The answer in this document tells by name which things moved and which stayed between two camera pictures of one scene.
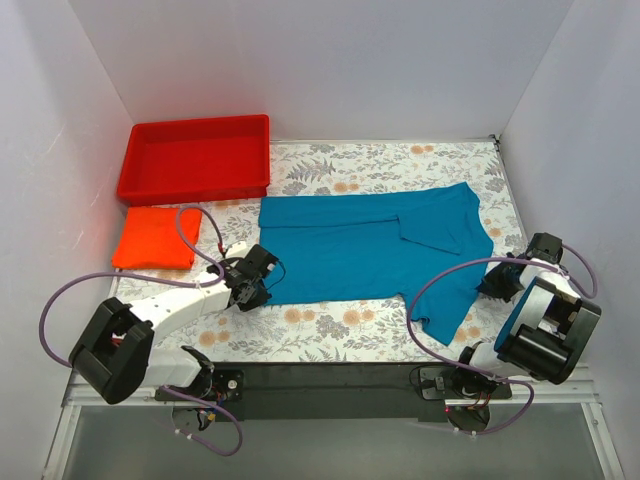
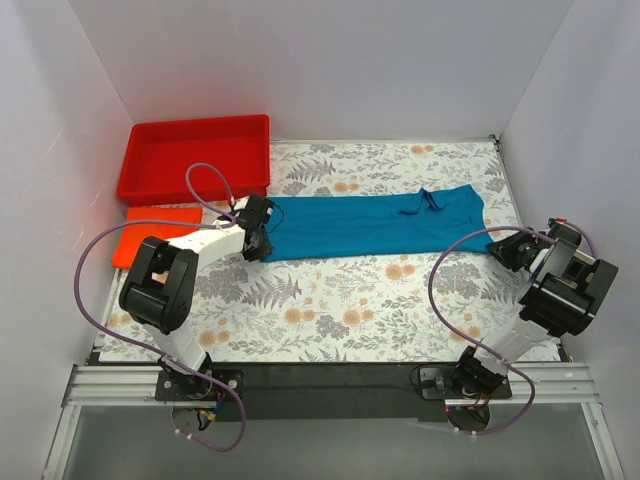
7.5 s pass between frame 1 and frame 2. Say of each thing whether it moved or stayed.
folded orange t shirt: stayed
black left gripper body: moved
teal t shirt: moved
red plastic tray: stayed
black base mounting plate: stayed
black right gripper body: moved
